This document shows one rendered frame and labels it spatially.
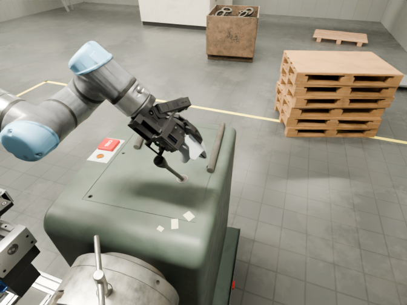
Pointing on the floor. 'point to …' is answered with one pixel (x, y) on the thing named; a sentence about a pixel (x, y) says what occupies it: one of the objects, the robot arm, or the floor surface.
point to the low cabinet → (178, 13)
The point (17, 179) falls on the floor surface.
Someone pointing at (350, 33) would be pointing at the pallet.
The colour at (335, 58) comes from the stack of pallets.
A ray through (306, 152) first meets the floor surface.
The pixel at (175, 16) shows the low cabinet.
